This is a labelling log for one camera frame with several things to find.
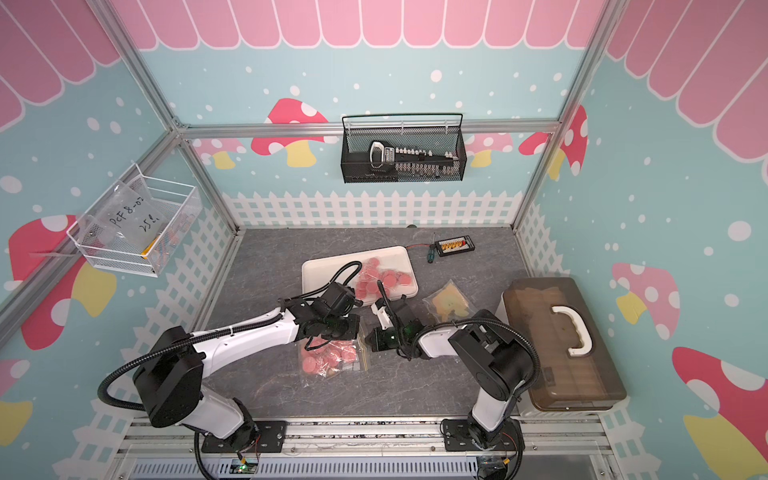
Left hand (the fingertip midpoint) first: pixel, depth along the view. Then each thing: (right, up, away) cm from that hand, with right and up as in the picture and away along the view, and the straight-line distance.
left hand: (357, 335), depth 85 cm
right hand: (+2, -3, +5) cm, 6 cm away
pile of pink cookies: (+3, +16, +18) cm, 25 cm away
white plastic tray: (+10, +19, +21) cm, 30 cm away
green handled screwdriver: (+24, +23, +25) cm, 42 cm away
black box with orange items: (+33, +27, +28) cm, 51 cm away
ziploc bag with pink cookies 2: (-9, -7, 0) cm, 11 cm away
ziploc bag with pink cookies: (+28, +7, +10) cm, 31 cm away
